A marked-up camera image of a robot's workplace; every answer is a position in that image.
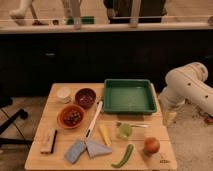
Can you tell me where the red orange apple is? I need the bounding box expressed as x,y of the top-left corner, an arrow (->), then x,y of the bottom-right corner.
144,137 -> 160,154

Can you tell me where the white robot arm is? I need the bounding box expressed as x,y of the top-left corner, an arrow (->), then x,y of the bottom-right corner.
158,62 -> 213,126

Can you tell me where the purple bowl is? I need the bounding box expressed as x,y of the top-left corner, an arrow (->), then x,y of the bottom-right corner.
75,88 -> 96,109

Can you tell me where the orange bowl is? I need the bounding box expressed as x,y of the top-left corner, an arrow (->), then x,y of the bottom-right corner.
57,104 -> 85,129

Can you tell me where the green lettuce piece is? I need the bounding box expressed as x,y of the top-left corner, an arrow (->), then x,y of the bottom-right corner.
118,123 -> 133,141

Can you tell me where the green chili pepper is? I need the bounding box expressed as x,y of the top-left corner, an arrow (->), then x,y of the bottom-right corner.
111,144 -> 134,168

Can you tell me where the green plastic tray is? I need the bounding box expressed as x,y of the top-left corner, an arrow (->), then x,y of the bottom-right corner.
103,79 -> 157,115

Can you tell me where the grey blue cloth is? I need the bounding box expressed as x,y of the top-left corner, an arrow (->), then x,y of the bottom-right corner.
86,139 -> 112,158

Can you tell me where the blue sponge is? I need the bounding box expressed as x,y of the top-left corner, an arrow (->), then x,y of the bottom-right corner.
65,139 -> 86,164

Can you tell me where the small white cup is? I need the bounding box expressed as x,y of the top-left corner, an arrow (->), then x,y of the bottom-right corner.
57,87 -> 71,104

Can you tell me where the wooden black brush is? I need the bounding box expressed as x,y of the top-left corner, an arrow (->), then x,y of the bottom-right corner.
40,128 -> 57,154

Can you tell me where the black chair base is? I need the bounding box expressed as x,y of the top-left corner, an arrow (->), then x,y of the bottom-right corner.
0,96 -> 34,148

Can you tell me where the white handled knife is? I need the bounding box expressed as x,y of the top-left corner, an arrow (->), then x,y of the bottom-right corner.
86,100 -> 103,138

